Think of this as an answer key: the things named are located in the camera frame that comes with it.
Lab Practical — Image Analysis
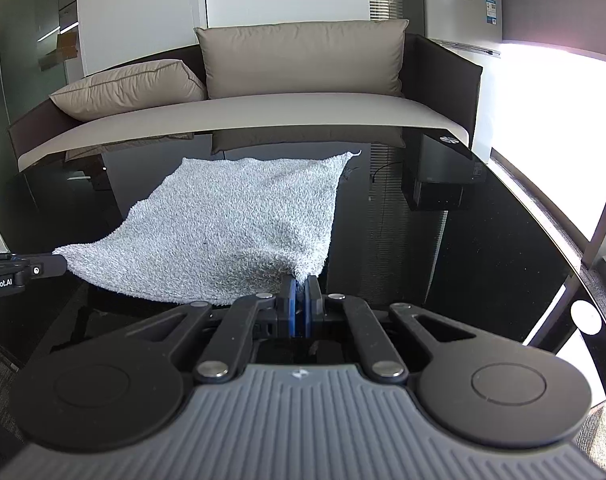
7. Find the dark brown sofa beige seat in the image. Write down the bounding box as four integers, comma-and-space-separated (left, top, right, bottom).
7, 33, 484, 174

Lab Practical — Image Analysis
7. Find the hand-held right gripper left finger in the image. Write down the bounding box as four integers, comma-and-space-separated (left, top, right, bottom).
112, 279, 301, 387

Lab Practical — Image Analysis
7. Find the small beige sofa cushion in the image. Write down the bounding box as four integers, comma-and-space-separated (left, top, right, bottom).
49, 58, 208, 122

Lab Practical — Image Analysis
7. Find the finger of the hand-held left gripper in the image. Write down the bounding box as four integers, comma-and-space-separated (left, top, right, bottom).
12, 254, 67, 279

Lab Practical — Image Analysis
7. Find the silver mini fridge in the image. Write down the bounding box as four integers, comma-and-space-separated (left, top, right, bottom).
402, 0, 503, 57

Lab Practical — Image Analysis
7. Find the large beige sofa cushion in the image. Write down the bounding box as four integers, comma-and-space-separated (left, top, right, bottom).
193, 19, 410, 100

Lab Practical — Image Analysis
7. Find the grey fluffy towel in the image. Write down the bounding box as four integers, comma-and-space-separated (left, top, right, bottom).
52, 148, 363, 307

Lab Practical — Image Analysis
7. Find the white round sticker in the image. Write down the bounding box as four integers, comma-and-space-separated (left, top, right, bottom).
570, 299, 602, 335

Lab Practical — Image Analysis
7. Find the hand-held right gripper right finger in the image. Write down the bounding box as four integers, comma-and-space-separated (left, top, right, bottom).
304, 275, 494, 387

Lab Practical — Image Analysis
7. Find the brown cardboard piece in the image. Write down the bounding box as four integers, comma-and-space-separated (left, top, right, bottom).
38, 29, 79, 72

